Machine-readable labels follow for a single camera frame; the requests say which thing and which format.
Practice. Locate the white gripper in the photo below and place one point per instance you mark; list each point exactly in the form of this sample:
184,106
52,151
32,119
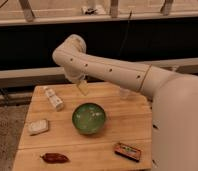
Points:
77,77

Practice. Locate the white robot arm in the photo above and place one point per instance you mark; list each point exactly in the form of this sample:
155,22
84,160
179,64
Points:
173,97

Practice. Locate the green ceramic bowl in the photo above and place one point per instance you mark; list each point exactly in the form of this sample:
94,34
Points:
88,118

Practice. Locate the white soap bar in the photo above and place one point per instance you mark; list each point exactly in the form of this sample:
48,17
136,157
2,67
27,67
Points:
38,127

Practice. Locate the small dark gadget on shelf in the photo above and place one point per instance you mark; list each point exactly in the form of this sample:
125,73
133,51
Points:
88,11

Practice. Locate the dark red chili pepper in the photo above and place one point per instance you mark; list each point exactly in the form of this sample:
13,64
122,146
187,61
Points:
54,158

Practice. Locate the small orange box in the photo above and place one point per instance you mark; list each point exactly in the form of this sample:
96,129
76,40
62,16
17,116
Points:
127,151

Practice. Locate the long metal rail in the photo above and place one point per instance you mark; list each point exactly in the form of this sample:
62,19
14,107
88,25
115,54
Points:
55,75

